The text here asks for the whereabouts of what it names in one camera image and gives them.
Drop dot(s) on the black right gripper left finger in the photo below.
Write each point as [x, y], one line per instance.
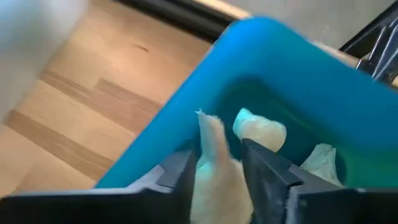
[180, 174]

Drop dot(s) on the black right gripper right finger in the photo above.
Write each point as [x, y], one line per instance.
[267, 186]

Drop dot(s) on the white garlic bulb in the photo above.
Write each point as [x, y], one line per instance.
[217, 186]
[321, 161]
[261, 130]

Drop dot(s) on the blue plastic basket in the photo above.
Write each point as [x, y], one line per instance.
[280, 62]

